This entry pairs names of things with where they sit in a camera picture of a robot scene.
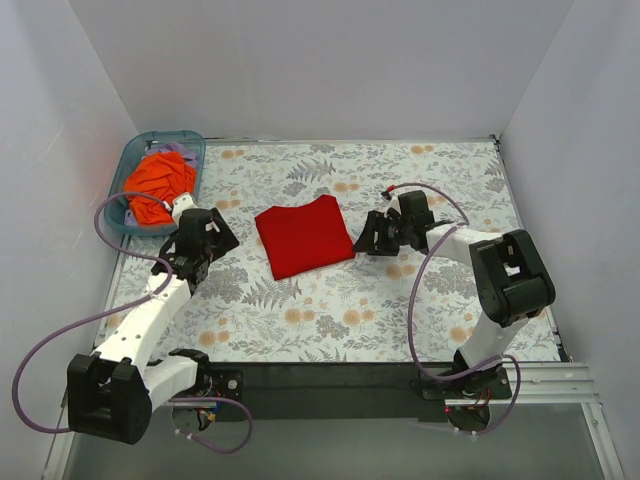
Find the red t shirt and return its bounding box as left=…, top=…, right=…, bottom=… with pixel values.
left=255, top=194, right=355, bottom=281

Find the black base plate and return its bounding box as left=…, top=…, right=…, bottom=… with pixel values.
left=172, top=362, right=514, bottom=434

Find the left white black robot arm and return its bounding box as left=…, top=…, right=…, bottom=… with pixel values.
left=67, top=208, right=239, bottom=444

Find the orange t shirt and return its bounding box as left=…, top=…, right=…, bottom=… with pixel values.
left=123, top=151, right=199, bottom=226

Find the aluminium frame rail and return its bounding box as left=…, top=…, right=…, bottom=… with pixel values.
left=44, top=362, right=623, bottom=479

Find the teal plastic bin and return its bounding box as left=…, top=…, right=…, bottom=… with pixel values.
left=104, top=130, right=206, bottom=237

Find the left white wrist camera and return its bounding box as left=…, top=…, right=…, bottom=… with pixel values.
left=171, top=193, right=198, bottom=225

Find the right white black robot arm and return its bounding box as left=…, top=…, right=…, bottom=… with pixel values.
left=353, top=191, right=556, bottom=392

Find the floral table mat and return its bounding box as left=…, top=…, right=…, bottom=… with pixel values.
left=97, top=139, right=559, bottom=364

